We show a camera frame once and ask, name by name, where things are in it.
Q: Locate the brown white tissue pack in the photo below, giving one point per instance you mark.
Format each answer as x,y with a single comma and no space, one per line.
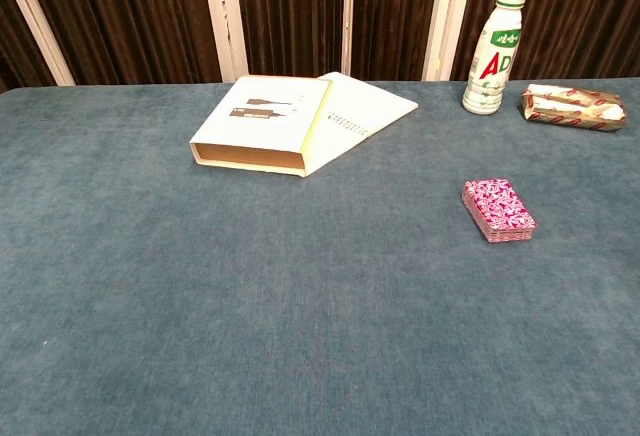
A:
570,106

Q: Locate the white book slipcase box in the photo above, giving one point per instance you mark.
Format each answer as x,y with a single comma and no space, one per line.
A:
260,111

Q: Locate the blue felt table cover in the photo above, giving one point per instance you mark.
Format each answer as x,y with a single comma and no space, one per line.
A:
250,306

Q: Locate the thin white pole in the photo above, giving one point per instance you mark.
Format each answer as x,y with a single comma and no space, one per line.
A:
347,31

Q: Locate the pink patterned packet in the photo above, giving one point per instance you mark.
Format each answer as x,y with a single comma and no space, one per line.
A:
497,208

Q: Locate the white screen frame post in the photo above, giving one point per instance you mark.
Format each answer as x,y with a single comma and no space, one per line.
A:
445,31
227,31
38,26

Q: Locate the dark brown curtain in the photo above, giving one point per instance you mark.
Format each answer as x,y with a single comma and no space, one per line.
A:
140,16

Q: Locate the white AD milk drink bottle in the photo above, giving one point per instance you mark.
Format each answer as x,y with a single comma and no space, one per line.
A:
487,81

